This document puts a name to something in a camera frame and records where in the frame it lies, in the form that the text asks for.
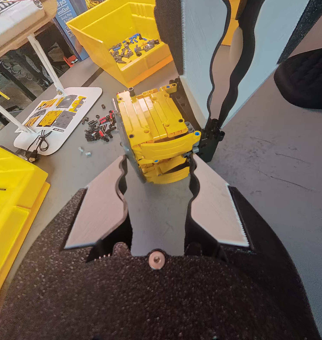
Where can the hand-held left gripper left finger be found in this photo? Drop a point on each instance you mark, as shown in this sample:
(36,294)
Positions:
(97,209)

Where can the blue robot kit box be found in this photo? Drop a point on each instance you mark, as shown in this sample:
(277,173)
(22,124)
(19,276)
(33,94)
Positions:
(70,31)

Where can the black padded armrest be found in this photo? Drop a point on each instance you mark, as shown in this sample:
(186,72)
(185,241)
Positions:
(307,85)

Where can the pile of black red pins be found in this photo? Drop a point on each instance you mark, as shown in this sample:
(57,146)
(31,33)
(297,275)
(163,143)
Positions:
(100,128)

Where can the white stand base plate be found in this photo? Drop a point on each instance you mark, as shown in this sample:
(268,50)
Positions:
(57,139)

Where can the yellow grey sticker sheet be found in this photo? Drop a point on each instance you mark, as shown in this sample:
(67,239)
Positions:
(52,114)

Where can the empty yellow plastic bin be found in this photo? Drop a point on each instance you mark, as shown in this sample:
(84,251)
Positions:
(234,31)

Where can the yellow and black lego model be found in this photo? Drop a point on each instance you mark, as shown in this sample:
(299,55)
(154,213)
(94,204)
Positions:
(155,119)

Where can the heap of grey blue pieces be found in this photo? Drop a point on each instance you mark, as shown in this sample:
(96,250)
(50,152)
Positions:
(134,49)

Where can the yellow bin with many pieces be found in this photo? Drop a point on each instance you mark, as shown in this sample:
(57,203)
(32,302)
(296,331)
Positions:
(97,39)

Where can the yellow bin with few pieces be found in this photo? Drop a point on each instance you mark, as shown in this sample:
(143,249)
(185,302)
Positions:
(12,212)

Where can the white stand pole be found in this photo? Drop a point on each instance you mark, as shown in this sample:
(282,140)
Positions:
(9,116)
(44,63)

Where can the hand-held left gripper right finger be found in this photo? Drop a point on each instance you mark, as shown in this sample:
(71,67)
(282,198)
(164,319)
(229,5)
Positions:
(219,212)

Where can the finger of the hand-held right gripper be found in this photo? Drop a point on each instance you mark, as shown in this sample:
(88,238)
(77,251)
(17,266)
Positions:
(200,39)
(272,34)

